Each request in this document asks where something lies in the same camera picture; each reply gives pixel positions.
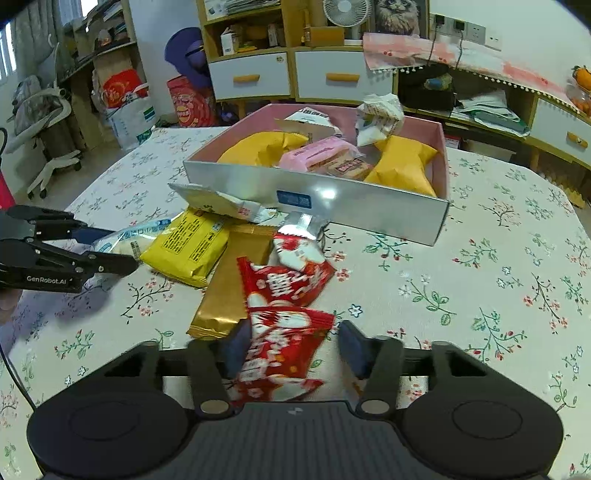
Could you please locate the gold snack packet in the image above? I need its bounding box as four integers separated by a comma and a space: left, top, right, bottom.
187, 224, 274, 340

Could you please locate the silver paw print packet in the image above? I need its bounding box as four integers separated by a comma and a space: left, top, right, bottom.
168, 182, 278, 223

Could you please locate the white sack red print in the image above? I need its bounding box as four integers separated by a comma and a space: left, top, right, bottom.
92, 69, 158, 151

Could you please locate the white desk fan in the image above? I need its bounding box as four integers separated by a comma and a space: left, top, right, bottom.
322, 0, 372, 43

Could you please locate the white office chair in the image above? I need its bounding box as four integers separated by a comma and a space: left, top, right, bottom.
4, 76, 85, 199

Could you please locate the pink patterned cloth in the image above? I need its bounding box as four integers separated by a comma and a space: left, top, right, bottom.
362, 32, 583, 97

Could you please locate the stack of papers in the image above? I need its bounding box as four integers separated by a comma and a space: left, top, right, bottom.
226, 0, 280, 14

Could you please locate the thin black cable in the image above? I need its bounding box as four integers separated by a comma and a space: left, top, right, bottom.
0, 332, 37, 411

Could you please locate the bowl of oranges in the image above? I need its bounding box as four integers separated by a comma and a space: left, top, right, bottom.
566, 83, 591, 116

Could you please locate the red printed bag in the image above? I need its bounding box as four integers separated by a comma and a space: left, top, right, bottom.
167, 75, 218, 129

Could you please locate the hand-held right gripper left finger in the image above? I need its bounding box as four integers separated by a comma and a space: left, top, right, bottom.
99, 318, 253, 415

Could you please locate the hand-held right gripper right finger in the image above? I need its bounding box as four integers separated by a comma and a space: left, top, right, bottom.
338, 320, 490, 415

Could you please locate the floral tablecloth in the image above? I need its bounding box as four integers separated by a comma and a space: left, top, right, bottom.
0, 127, 591, 480

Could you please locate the wooden shelf cabinet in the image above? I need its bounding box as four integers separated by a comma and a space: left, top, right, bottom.
196, 0, 398, 103

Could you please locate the purple cushion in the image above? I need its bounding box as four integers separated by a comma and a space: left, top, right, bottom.
165, 28, 213, 90

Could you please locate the yellow pillow snack packet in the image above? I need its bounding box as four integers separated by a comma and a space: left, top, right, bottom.
365, 136, 438, 198
217, 131, 309, 168

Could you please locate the wall socket strip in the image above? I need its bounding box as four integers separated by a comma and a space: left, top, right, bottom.
431, 14, 488, 44

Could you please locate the pink and silver box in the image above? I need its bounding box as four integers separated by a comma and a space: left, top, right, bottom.
183, 104, 450, 245

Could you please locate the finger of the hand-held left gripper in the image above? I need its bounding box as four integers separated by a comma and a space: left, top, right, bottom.
7, 205, 116, 245
28, 241, 140, 278

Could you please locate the low wooden cabinet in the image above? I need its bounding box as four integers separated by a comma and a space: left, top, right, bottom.
392, 60, 591, 171

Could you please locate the small silver packet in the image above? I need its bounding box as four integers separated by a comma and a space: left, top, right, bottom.
278, 211, 330, 241

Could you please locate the wooden bookshelf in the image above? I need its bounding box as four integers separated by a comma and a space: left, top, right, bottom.
60, 0, 139, 153

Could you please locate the clear packet blue label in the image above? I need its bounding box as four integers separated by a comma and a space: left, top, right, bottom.
92, 219, 171, 257

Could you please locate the flat yellow printed packet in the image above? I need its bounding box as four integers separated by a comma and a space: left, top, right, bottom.
140, 209, 230, 288

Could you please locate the brown cardboard box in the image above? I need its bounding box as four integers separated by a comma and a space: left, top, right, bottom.
302, 27, 346, 47

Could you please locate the white drawer yellow handle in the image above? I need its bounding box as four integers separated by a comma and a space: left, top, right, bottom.
294, 50, 394, 102
531, 98, 591, 155
208, 54, 291, 101

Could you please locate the red object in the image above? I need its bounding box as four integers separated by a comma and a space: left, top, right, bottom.
0, 168, 14, 210

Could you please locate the pile of folded papers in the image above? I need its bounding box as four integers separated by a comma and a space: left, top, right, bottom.
450, 90, 532, 137

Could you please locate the white nut packet green print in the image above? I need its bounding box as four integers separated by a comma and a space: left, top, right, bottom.
356, 93, 404, 147

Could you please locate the pink snack packet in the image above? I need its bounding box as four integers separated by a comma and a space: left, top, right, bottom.
278, 137, 358, 172

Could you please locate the red and white snack packet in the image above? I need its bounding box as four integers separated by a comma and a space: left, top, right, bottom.
237, 233, 337, 308

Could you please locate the white nut snack packet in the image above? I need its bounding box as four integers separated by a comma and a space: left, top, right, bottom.
276, 107, 343, 139

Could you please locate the framed cat picture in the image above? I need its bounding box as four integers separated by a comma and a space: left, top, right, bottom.
374, 0, 428, 37

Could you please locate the brown snack packet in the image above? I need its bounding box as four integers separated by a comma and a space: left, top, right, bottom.
323, 154, 374, 178

